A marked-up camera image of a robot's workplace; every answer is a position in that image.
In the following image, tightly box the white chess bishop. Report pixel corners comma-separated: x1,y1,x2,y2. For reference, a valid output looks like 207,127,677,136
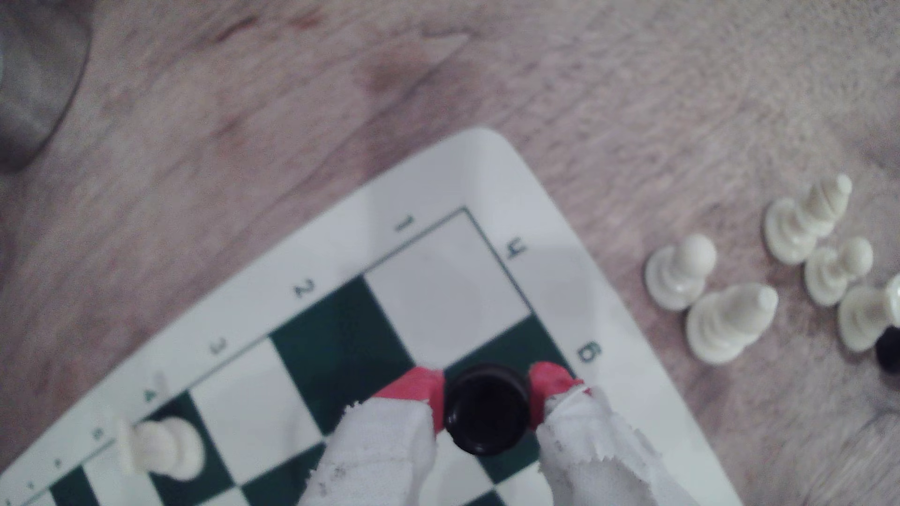
685,283,779,365
764,173,854,266

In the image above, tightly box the grey round object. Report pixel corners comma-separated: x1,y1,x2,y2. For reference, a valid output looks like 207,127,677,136
0,0,94,171

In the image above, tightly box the black chess piece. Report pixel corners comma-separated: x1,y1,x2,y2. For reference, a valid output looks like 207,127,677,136
875,325,900,375
443,363,533,458

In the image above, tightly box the white chess pawn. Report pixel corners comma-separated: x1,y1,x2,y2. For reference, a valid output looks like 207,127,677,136
116,415,206,482
804,237,874,307
645,233,718,312

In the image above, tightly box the green and white chess board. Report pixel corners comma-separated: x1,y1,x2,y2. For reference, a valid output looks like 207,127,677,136
0,126,745,506

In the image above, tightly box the white chess piece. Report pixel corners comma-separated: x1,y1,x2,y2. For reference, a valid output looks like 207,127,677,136
837,274,900,354

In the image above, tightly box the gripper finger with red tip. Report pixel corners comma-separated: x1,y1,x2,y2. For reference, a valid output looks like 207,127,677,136
529,363,697,506
299,367,446,506

